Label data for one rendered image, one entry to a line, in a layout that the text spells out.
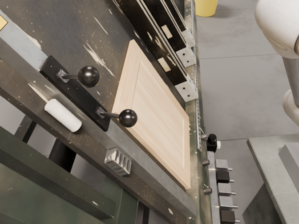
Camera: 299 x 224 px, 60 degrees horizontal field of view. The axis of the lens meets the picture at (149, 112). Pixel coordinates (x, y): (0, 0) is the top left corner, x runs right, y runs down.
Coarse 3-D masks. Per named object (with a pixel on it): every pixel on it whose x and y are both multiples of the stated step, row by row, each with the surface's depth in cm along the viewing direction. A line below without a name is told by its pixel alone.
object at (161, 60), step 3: (162, 57) 115; (159, 60) 116; (162, 60) 116; (162, 63) 117; (165, 63) 117; (162, 66) 119; (165, 66) 119; (168, 66) 118; (165, 69) 120; (168, 69) 120
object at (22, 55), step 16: (0, 32) 44; (16, 32) 47; (0, 48) 46; (16, 48) 46; (32, 48) 49; (16, 64) 48; (32, 64) 48; (32, 80) 50; (48, 96) 53; (64, 96) 53; (80, 112) 56; (96, 128) 60; (112, 128) 64; (112, 144) 64; (128, 144) 68; (144, 160) 72; (144, 176) 74; (160, 176) 78; (160, 192) 81; (176, 192) 84; (176, 208) 89; (192, 208) 91
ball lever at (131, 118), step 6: (96, 108) 59; (102, 114) 58; (108, 114) 56; (114, 114) 55; (120, 114) 51; (126, 114) 50; (132, 114) 51; (120, 120) 51; (126, 120) 50; (132, 120) 51; (126, 126) 51; (132, 126) 52
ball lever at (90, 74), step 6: (90, 66) 44; (60, 72) 51; (78, 72) 44; (84, 72) 43; (90, 72) 43; (96, 72) 44; (60, 78) 51; (66, 78) 50; (72, 78) 49; (78, 78) 44; (84, 78) 43; (90, 78) 43; (96, 78) 44; (84, 84) 44; (90, 84) 44; (96, 84) 45
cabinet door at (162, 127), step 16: (128, 48) 94; (128, 64) 87; (144, 64) 98; (128, 80) 83; (144, 80) 95; (160, 80) 108; (128, 96) 80; (144, 96) 91; (160, 96) 103; (112, 112) 72; (144, 112) 87; (160, 112) 98; (176, 112) 113; (128, 128) 77; (144, 128) 83; (160, 128) 94; (176, 128) 108; (144, 144) 82; (160, 144) 89; (176, 144) 102; (160, 160) 88; (176, 160) 97; (176, 176) 95
